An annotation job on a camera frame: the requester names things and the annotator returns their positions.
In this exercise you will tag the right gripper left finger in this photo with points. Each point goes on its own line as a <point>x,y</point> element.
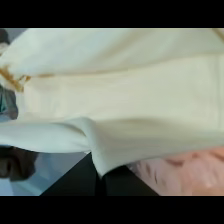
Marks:
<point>78,181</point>

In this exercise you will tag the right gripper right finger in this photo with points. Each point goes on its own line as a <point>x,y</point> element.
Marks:
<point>128,183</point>

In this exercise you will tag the cream shirt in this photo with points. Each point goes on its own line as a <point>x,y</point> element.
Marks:
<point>126,96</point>

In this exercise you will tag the pink garment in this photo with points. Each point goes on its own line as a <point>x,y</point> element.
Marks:
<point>190,173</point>

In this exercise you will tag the dark brown garment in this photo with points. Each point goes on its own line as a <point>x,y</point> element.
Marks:
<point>16,163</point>

